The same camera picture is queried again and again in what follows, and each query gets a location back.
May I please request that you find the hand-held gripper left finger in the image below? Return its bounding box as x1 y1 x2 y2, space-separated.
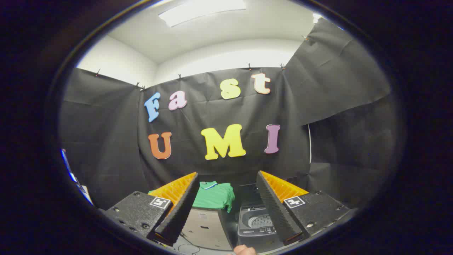
103 172 200 247

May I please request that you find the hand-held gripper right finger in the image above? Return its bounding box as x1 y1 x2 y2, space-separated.
256 170 351 245

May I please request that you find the grey washing machine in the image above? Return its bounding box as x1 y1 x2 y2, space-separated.
236 183 283 253

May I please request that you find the green polo shirt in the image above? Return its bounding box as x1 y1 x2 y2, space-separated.
148 181 235 213

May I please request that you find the black backdrop cloth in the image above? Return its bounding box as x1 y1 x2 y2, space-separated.
58 18 397 213

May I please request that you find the white blue printed board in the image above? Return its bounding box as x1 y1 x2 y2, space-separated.
61 149 94 206

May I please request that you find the ceiling light panel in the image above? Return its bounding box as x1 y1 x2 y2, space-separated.
158 0 246 28

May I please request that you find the thin floor cable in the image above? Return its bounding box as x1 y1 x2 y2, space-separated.
176 232 203 255

